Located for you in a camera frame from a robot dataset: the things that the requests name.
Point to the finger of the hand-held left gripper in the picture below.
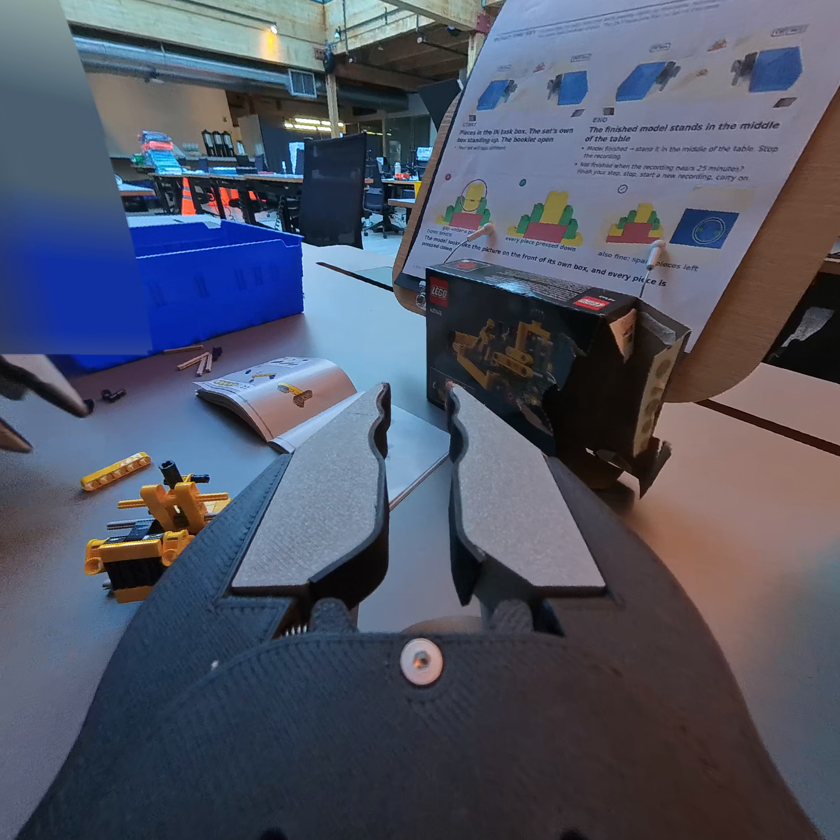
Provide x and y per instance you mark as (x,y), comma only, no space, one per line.
(13,438)
(46,371)

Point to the stack of coloured trays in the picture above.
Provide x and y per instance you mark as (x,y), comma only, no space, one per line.
(157,154)

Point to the orange traffic cone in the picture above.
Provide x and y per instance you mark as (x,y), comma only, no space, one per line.
(188,200)

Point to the black lego set box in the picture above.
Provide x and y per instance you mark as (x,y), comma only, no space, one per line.
(499,308)

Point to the yellow lego beam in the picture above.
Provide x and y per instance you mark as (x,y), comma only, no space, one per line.
(115,471)

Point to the wooden document stand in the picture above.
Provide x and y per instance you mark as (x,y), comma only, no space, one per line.
(774,295)

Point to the printed instruction sheet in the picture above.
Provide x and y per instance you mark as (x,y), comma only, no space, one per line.
(623,164)

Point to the blue plastic bin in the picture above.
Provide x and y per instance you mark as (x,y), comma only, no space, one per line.
(216,289)

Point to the black office chair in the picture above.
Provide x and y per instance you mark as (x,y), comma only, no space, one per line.
(331,190)
(377,190)

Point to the yellow lego bulldozer model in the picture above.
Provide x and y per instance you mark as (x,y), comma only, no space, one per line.
(157,505)

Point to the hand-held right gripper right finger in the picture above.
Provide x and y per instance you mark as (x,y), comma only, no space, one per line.
(525,525)

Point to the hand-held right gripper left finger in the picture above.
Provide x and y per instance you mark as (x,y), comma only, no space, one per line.
(315,512)

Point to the small black lego connector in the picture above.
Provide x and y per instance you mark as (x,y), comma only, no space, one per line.
(113,395)

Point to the lego instruction booklet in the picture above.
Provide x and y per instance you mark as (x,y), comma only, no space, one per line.
(308,387)

